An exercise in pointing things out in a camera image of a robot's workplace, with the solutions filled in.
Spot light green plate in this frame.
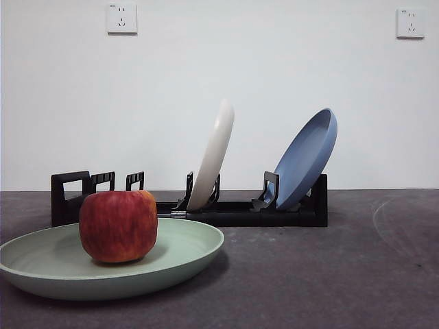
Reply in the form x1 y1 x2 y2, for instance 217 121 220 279
0 218 226 302

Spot red yellow apple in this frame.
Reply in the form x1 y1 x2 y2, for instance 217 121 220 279
79 190 158 264

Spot cream white plate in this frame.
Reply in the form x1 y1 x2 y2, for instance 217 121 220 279
187 99 235 210

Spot black plate rack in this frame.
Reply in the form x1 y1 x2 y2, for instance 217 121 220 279
51 170 329 228

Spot blue plate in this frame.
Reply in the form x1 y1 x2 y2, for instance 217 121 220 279
274 108 339 210

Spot white wall socket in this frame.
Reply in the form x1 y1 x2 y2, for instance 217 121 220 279
396 8 425 40
107 2 139 35

